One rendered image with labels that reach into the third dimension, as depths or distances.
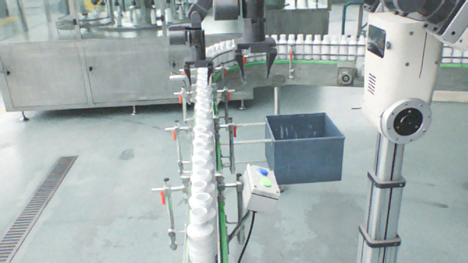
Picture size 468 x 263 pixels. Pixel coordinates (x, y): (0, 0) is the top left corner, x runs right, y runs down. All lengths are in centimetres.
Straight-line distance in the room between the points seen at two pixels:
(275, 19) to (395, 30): 534
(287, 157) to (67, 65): 350
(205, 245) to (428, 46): 85
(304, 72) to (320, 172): 122
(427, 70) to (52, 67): 420
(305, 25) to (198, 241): 591
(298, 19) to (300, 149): 495
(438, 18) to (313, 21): 559
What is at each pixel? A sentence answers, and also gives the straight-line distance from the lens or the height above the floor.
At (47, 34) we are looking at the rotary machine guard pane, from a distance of 493.
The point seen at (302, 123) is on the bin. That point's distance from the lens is 210.
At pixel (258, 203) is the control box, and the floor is 107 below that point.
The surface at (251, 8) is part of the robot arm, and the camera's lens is 102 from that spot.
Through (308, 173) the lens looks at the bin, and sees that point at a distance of 187.
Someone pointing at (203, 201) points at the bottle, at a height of 116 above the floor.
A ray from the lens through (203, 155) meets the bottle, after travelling 118.
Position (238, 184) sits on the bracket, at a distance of 118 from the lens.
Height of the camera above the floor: 168
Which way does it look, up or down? 23 degrees down
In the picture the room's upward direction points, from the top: 2 degrees counter-clockwise
